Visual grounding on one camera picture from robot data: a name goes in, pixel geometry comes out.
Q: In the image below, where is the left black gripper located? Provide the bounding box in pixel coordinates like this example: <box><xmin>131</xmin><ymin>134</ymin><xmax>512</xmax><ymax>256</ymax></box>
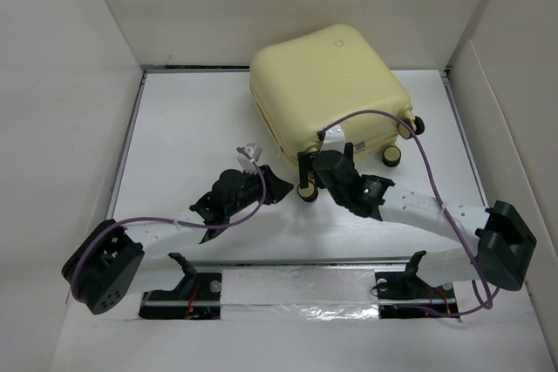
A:
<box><xmin>226</xmin><ymin>164</ymin><xmax>291</xmax><ymax>218</ymax></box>

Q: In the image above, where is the yellow hard-shell suitcase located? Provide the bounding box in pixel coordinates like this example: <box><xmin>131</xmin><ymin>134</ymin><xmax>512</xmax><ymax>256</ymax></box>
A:
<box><xmin>249</xmin><ymin>24</ymin><xmax>425</xmax><ymax>202</ymax></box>

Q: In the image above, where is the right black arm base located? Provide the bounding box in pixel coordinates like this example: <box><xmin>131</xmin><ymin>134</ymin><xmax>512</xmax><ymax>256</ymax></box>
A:
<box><xmin>371</xmin><ymin>251</ymin><xmax>458</xmax><ymax>320</ymax></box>

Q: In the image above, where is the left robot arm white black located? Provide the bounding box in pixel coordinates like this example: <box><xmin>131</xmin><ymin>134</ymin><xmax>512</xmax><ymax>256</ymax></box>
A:
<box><xmin>62</xmin><ymin>165</ymin><xmax>294</xmax><ymax>315</ymax></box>

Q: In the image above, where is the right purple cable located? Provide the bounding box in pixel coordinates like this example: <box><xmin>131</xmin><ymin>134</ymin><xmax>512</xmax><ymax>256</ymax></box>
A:
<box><xmin>320</xmin><ymin>109</ymin><xmax>502</xmax><ymax>317</ymax></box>

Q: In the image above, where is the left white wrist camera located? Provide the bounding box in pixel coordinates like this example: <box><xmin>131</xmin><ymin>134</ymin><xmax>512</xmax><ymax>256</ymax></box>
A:
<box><xmin>236</xmin><ymin>143</ymin><xmax>262</xmax><ymax>174</ymax></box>

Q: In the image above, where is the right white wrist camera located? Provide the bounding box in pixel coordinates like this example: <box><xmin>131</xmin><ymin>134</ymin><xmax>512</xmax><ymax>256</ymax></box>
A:
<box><xmin>317</xmin><ymin>125</ymin><xmax>346</xmax><ymax>153</ymax></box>

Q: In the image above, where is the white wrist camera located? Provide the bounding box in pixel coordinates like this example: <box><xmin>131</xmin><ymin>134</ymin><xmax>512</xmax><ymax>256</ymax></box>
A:
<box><xmin>317</xmin><ymin>125</ymin><xmax>346</xmax><ymax>153</ymax></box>
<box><xmin>236</xmin><ymin>143</ymin><xmax>262</xmax><ymax>174</ymax></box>

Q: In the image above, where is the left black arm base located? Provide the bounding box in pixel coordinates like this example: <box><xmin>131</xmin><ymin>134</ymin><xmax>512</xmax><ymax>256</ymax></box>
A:
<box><xmin>138</xmin><ymin>253</ymin><xmax>222</xmax><ymax>321</ymax></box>

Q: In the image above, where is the silver aluminium rail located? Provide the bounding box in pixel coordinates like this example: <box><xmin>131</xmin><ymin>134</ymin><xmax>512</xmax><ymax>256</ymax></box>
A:
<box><xmin>190</xmin><ymin>259</ymin><xmax>408</xmax><ymax>268</ymax></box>

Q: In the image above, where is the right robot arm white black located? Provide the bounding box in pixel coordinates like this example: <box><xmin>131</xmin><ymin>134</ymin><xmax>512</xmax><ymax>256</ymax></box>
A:
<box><xmin>297</xmin><ymin>144</ymin><xmax>537</xmax><ymax>296</ymax></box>

